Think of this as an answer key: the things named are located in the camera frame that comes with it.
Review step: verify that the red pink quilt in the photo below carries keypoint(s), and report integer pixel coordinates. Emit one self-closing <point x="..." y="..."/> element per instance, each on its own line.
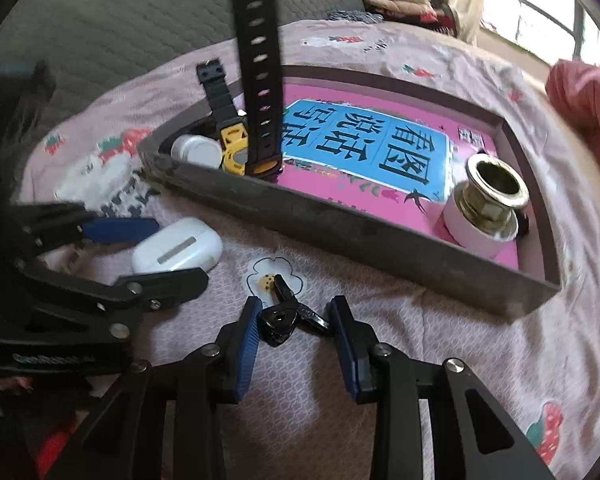
<point x="573" y="89"/>

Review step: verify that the stack of folded clothes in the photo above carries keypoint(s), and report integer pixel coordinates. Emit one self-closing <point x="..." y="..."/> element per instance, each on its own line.
<point x="435" y="15"/>

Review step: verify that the window with dark frame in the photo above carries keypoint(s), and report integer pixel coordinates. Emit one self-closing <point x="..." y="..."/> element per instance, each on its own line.
<point x="552" y="30"/>

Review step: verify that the small white bottle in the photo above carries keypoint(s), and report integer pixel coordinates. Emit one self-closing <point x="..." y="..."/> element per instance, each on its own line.
<point x="197" y="150"/>

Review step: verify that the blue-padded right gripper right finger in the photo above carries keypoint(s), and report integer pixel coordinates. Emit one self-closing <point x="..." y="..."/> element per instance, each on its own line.
<point x="354" y="341"/>

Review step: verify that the dark cardboard box tray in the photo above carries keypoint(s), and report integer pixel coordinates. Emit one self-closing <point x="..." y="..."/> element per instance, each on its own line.
<point x="403" y="237"/>

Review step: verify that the white earbuds case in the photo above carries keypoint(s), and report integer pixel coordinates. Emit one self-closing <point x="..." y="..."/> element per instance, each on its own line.
<point x="188" y="243"/>

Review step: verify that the black key bunch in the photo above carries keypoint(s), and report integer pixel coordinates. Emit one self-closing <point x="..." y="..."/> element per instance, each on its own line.
<point x="277" y="323"/>

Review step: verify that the black and yellow wristwatch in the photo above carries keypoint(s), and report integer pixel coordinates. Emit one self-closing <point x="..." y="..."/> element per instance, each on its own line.
<point x="251" y="145"/>

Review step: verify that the grey quilted headboard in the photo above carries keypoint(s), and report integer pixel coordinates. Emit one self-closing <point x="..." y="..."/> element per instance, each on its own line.
<point x="93" y="46"/>

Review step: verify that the brass fitting with white base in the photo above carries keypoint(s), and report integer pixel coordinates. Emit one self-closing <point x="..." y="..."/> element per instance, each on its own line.
<point x="480" y="213"/>

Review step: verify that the pink and blue book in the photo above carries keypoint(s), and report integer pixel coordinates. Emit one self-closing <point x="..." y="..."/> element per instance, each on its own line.
<point x="397" y="161"/>

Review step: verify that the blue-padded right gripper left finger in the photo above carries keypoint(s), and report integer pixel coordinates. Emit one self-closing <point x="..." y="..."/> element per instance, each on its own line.
<point x="239" y="343"/>

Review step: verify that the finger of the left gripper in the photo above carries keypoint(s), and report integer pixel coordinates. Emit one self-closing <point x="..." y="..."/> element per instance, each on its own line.
<point x="41" y="291"/>
<point x="35" y="229"/>

